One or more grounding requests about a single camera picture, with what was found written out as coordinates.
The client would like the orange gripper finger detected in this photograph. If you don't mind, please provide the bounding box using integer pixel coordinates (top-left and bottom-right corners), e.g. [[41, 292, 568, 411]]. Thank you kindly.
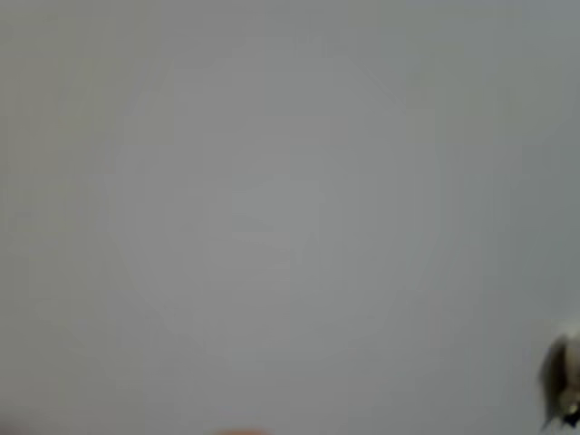
[[211, 427, 276, 435]]

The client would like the blurry dark brown object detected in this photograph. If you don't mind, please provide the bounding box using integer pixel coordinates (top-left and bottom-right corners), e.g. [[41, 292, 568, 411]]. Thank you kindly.
[[536, 329, 580, 431]]

